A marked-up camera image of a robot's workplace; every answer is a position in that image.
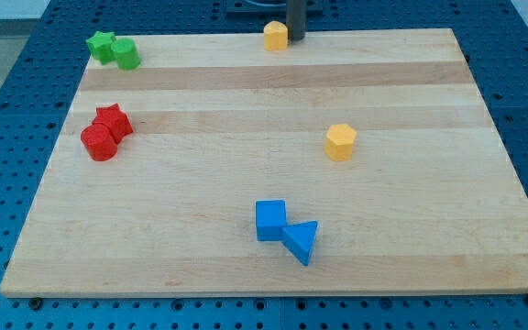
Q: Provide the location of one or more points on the green star block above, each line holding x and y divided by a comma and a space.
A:
99, 45

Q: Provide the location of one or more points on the wooden board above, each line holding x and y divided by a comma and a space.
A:
428, 204

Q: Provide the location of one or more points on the red cylinder block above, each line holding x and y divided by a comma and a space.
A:
98, 142

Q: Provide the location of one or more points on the blue triangle block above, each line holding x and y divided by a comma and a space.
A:
299, 240

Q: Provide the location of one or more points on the green cylinder block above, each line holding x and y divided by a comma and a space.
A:
126, 54

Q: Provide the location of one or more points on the red star block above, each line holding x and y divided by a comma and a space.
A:
115, 120

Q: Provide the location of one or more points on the yellow heart block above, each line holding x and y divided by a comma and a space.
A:
275, 36

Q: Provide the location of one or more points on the yellow hexagon block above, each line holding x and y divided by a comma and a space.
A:
339, 142

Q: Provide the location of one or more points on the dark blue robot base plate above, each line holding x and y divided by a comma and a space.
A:
237, 8

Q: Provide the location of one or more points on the blue cube block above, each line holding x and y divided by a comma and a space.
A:
270, 219

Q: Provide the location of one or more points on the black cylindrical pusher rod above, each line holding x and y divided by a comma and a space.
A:
296, 16

